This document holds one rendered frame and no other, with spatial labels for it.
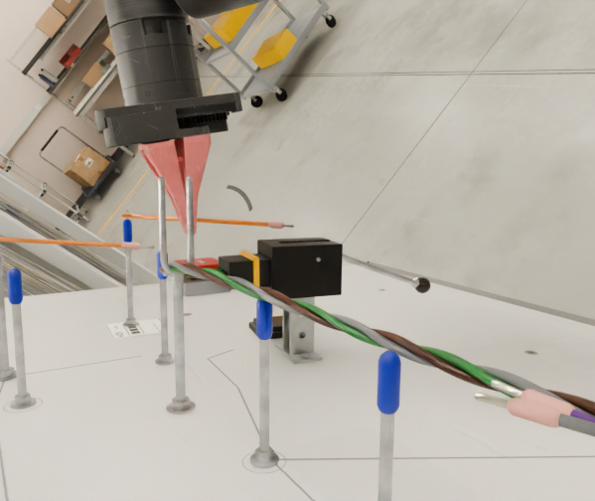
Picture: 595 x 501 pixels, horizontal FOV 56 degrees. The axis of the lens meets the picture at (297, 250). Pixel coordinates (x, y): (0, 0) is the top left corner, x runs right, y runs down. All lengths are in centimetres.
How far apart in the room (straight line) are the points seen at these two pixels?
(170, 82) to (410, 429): 28
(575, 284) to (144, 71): 152
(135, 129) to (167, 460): 22
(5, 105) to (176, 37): 811
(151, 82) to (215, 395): 22
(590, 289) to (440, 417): 141
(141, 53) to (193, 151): 7
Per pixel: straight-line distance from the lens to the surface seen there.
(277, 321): 50
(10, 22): 852
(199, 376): 41
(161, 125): 41
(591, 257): 181
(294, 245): 42
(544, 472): 32
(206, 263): 66
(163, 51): 42
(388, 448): 21
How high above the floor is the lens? 136
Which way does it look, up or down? 29 degrees down
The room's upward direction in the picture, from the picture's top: 52 degrees counter-clockwise
